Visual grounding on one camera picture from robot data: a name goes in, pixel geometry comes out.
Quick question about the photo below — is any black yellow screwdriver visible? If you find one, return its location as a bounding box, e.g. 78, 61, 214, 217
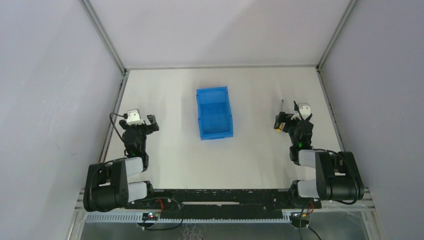
275, 99, 284, 132

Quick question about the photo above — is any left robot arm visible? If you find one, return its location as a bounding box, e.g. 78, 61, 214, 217
83, 110, 160, 212

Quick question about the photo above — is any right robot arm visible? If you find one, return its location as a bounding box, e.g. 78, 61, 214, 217
274, 111, 365, 205

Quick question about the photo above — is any blue plastic bin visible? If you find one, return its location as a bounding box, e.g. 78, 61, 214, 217
196, 86, 234, 141

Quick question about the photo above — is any left circuit board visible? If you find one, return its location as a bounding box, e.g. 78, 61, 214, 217
141, 212, 160, 222

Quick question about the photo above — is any circuit board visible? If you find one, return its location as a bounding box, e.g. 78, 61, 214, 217
141, 212, 160, 222
289, 213, 310, 229

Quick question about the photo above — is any right circuit board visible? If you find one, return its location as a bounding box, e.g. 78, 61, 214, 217
289, 213, 310, 229

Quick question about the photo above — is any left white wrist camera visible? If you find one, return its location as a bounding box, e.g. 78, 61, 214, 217
126, 109, 145, 126

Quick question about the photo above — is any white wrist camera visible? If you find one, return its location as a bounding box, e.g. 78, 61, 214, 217
126, 109, 145, 126
290, 103, 312, 121

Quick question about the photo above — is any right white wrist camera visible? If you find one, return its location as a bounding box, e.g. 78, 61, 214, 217
290, 103, 312, 121

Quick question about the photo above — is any left black camera cable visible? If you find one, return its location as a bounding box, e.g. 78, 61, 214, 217
109, 112, 129, 157

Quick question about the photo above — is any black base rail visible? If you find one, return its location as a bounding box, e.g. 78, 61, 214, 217
125, 188, 322, 219

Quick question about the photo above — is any white cable duct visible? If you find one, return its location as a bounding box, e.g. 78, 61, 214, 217
85, 212, 292, 224

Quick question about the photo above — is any aluminium frame profile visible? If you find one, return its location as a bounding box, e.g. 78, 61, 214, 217
79, 0, 129, 163

